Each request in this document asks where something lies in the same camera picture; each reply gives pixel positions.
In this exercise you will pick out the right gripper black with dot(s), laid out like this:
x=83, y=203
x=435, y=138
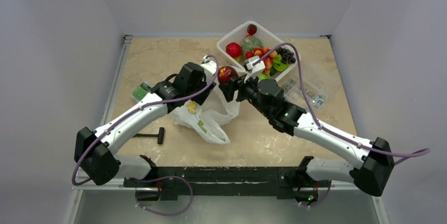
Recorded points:
x=239, y=89

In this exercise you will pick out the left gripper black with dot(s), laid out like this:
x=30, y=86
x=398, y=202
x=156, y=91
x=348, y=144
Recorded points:
x=200, y=98

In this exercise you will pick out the red yellow fake peach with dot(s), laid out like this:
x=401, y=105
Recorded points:
x=226, y=73

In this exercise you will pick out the white plastic bag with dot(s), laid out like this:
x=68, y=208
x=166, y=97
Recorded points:
x=207, y=119

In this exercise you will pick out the bright red fake apple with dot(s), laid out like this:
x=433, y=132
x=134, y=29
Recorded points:
x=234, y=50

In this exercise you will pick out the red fake fruit bunch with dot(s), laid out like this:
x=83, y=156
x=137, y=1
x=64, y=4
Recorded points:
x=263, y=53

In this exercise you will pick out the dark red fake fruit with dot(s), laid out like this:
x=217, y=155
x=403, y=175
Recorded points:
x=251, y=29

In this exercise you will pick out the black fake grape bunch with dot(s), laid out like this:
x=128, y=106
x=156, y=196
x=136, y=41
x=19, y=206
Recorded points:
x=286, y=56

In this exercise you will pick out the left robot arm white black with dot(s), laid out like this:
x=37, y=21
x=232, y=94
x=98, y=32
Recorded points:
x=96, y=151

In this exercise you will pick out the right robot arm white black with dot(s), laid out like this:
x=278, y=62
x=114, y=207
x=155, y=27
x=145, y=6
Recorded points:
x=366, y=163

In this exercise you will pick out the light green fake fruit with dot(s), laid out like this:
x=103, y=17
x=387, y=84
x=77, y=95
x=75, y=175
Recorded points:
x=263, y=76

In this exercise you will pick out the green fake pumpkin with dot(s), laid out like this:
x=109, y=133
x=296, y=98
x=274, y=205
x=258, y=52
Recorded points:
x=249, y=43

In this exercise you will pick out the green yellow fake fruit half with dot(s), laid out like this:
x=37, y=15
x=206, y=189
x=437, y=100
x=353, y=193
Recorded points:
x=279, y=65

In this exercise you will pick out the green label screwdriver box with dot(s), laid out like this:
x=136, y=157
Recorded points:
x=140, y=92

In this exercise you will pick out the white plastic basket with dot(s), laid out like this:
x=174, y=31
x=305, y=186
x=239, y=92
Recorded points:
x=269, y=40

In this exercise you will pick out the clear plastic screw box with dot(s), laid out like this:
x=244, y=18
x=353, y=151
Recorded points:
x=313, y=84

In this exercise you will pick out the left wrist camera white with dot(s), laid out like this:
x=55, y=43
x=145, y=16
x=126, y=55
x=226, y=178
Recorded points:
x=210, y=67

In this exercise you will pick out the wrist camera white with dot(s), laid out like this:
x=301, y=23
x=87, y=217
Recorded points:
x=210, y=67
x=254, y=67

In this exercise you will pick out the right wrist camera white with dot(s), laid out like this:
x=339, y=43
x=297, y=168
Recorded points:
x=254, y=67

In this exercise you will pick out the black T-handle tool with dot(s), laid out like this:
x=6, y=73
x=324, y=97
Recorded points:
x=160, y=136

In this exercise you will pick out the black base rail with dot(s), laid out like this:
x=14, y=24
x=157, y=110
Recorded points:
x=168, y=183

